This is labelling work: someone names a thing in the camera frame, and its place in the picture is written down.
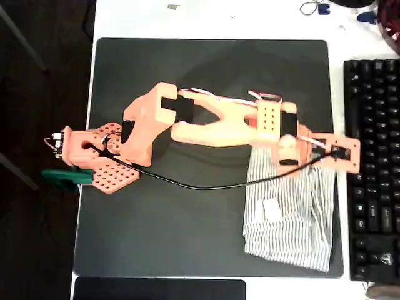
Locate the robot controller board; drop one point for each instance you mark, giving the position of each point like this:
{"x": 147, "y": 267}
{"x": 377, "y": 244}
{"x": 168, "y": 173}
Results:
{"x": 57, "y": 145}

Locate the striped grey-white cloth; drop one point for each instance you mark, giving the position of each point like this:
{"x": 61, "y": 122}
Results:
{"x": 287, "y": 237}

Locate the red patterned object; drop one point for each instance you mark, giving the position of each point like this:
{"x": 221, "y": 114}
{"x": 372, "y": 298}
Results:
{"x": 390, "y": 28}

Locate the orange gripper camera mount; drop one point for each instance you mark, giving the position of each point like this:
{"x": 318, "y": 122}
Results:
{"x": 353, "y": 159}

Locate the black computer keyboard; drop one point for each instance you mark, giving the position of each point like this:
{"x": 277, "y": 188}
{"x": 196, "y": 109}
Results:
{"x": 375, "y": 203}

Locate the black rubber mat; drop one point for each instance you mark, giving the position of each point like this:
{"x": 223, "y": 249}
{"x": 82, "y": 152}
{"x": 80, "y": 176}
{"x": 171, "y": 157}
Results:
{"x": 156, "y": 225}

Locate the blue plastic clip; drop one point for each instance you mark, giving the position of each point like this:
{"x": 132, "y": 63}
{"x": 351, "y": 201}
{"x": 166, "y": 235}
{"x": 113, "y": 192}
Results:
{"x": 367, "y": 17}
{"x": 323, "y": 9}

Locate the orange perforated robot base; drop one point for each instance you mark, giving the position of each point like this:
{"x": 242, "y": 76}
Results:
{"x": 115, "y": 179}

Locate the black round object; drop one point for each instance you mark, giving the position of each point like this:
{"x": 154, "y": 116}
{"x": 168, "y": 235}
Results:
{"x": 353, "y": 2}

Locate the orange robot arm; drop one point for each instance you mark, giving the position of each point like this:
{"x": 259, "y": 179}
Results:
{"x": 218, "y": 131}

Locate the small grey scrap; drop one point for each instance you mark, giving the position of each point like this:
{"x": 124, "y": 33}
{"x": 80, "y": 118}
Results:
{"x": 172, "y": 6}

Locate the brown object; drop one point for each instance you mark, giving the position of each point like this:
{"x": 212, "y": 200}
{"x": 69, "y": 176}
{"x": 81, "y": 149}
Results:
{"x": 384, "y": 292}

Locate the green table clamp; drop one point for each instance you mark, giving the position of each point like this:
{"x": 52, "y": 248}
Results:
{"x": 62, "y": 178}

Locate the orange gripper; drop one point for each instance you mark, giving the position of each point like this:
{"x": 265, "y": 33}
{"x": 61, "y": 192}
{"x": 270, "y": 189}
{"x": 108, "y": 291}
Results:
{"x": 287, "y": 162}

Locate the grey metal leg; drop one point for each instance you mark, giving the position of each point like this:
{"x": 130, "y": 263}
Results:
{"x": 17, "y": 172}
{"x": 22, "y": 37}

